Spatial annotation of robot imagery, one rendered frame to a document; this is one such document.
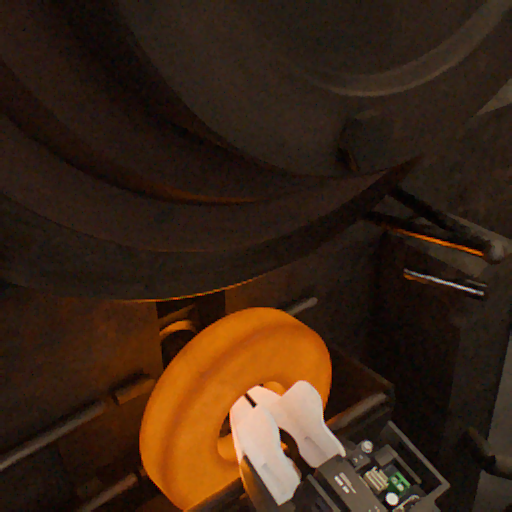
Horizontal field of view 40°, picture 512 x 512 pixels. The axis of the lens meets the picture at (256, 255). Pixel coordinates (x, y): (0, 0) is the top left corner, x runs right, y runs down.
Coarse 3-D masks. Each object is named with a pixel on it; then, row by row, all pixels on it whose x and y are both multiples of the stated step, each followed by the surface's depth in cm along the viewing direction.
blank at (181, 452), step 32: (224, 320) 48; (256, 320) 48; (288, 320) 50; (192, 352) 46; (224, 352) 46; (256, 352) 47; (288, 352) 50; (320, 352) 52; (160, 384) 46; (192, 384) 45; (224, 384) 46; (256, 384) 49; (288, 384) 51; (320, 384) 54; (160, 416) 46; (192, 416) 46; (224, 416) 48; (160, 448) 46; (192, 448) 47; (224, 448) 52; (160, 480) 47; (192, 480) 48; (224, 480) 51
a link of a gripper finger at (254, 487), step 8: (240, 464) 47; (248, 464) 46; (248, 472) 47; (256, 472) 46; (248, 480) 46; (256, 480) 46; (248, 488) 46; (256, 488) 46; (264, 488) 45; (248, 496) 46; (256, 496) 45; (264, 496) 45; (272, 496) 45; (248, 504) 46; (256, 504) 45; (264, 504) 45; (272, 504) 45; (288, 504) 45
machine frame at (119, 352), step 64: (448, 192) 68; (320, 256) 59; (0, 320) 42; (64, 320) 45; (128, 320) 49; (320, 320) 63; (0, 384) 44; (64, 384) 47; (0, 448) 46; (128, 448) 54
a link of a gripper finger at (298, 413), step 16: (304, 384) 47; (256, 400) 50; (272, 400) 50; (288, 400) 49; (304, 400) 47; (320, 400) 46; (288, 416) 49; (304, 416) 48; (320, 416) 46; (288, 432) 49; (304, 432) 48; (320, 432) 47; (288, 448) 49; (304, 448) 48; (320, 448) 48; (336, 448) 46; (304, 464) 48; (320, 464) 47
